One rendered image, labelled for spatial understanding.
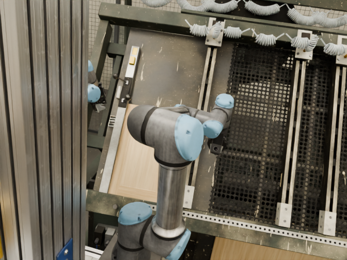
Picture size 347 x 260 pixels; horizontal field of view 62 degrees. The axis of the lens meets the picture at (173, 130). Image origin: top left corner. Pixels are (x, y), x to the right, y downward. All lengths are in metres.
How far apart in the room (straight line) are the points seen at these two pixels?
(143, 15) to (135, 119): 1.30
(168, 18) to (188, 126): 1.32
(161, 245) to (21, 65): 0.70
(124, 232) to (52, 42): 0.69
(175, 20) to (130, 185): 1.08
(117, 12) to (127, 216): 1.40
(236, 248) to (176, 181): 1.34
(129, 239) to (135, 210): 0.10
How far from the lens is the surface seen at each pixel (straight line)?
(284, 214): 1.79
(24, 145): 0.65
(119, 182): 1.80
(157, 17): 2.00
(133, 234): 1.07
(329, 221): 1.88
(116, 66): 2.05
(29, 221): 0.75
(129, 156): 1.80
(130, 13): 2.04
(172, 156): 0.78
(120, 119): 1.83
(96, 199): 1.80
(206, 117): 1.15
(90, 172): 2.21
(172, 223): 0.96
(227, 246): 2.13
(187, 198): 1.70
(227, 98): 1.20
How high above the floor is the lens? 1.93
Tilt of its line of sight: 22 degrees down
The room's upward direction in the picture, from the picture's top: 8 degrees clockwise
